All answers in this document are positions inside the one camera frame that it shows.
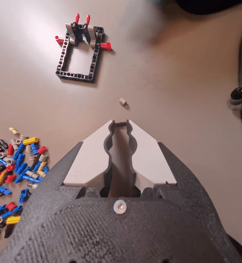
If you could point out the small grey lego bushing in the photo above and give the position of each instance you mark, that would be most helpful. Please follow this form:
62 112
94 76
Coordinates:
123 101

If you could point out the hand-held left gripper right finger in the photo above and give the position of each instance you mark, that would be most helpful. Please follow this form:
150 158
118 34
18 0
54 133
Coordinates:
151 162

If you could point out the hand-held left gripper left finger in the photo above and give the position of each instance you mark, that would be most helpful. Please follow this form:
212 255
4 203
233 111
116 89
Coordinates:
86 162

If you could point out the dark cloth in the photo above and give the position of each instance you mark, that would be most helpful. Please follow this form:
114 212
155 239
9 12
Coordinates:
211 5

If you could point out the pile of colourful lego pins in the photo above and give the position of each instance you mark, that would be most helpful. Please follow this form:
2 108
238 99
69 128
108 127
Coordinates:
20 162

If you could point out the black lego frame assembly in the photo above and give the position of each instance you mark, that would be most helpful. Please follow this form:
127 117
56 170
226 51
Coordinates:
62 59

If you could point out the small black lego pin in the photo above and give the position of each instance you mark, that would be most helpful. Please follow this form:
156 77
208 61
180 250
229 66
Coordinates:
121 123

